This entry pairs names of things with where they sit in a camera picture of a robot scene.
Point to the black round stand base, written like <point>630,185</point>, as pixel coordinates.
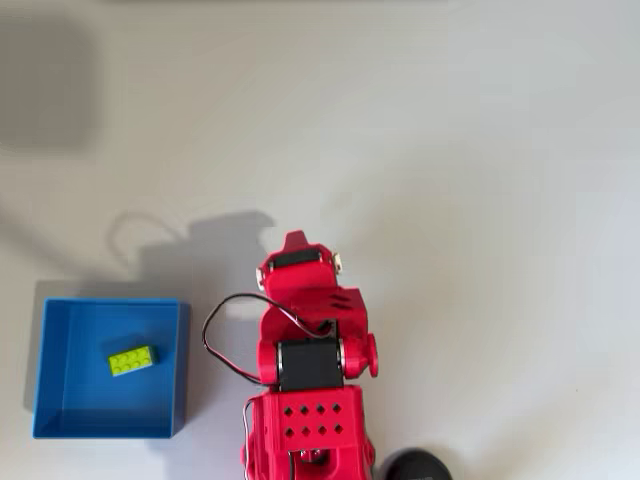
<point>415,465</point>

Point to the green lego brick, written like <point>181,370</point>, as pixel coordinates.
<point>132,361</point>

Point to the red robot arm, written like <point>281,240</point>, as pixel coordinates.
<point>310,430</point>

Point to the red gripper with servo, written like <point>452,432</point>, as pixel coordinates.
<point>299,276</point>

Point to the blue plastic box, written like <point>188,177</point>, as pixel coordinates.
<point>70,400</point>

